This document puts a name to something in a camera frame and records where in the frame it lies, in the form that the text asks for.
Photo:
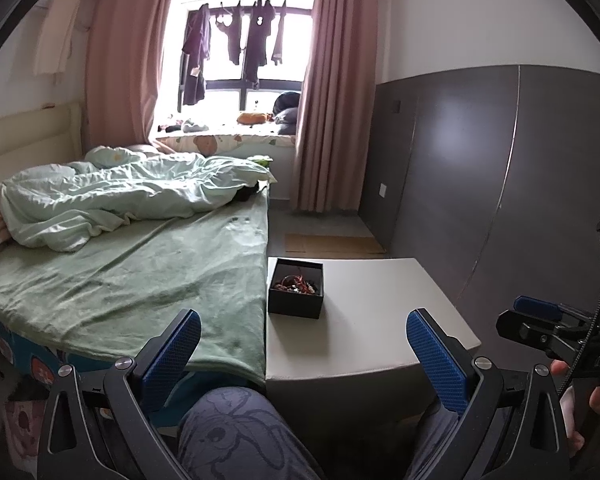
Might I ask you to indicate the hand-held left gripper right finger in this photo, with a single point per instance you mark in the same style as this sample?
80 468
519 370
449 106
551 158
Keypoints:
437 360

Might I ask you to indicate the dark hanging shirt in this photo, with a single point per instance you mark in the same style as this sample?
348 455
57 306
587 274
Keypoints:
232 35

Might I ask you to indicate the pink curtain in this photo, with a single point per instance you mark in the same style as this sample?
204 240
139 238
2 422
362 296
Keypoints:
335 90
125 60

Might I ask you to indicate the dark hanging top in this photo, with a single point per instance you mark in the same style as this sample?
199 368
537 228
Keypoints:
278 35

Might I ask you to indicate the dark hanging trousers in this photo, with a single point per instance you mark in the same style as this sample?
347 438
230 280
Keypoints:
257 45

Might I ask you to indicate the green bed sheet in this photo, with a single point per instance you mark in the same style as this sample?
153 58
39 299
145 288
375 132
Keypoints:
130 285

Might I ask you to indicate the black jewelry box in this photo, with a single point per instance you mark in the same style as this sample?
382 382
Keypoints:
292 306

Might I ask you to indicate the person's right hand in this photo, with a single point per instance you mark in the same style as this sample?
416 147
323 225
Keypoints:
572 420

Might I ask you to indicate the white side table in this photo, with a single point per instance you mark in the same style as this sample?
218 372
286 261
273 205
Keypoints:
370 310

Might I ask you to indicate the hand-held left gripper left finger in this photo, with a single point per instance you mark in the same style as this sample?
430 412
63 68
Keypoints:
170 365

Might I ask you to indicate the flat brown cardboard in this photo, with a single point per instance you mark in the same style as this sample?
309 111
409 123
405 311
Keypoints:
335 244

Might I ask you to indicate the light green pillow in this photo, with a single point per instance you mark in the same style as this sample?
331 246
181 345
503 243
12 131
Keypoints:
125 152

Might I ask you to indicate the pale cloth cover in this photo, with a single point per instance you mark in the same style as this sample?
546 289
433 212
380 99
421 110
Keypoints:
57 30

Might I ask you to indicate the hanging dark clothes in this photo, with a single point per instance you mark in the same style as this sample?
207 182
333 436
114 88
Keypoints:
220 87

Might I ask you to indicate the dark hanging jacket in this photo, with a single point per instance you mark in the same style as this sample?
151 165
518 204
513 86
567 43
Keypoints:
196 55

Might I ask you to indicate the beige headboard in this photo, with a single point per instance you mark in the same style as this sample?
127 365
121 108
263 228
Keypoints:
25 135

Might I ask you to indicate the dark pillows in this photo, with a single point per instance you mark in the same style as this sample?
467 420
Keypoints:
286 112

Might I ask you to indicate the small grey cloth pile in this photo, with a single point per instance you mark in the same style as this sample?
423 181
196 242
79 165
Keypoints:
192 125

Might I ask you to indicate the pink printed bag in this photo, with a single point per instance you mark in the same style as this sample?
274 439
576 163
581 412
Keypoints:
25 425

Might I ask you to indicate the person's knee in patterned trousers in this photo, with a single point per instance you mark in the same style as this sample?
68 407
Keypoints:
240 435

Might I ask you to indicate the orange plush toy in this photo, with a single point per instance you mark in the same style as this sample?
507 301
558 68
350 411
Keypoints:
252 118

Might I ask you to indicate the printed blue bed skirt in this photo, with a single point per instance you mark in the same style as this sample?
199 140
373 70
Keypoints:
25 355

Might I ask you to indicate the printed window seat cushion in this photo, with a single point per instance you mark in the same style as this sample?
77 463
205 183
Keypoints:
220 142

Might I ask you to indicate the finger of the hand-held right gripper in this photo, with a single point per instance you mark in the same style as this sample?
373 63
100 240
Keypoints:
535 305
520 330

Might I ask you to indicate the light green duvet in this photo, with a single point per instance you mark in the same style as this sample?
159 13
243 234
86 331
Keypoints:
130 190

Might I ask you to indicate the wall socket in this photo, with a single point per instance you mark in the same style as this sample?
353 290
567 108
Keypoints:
383 192

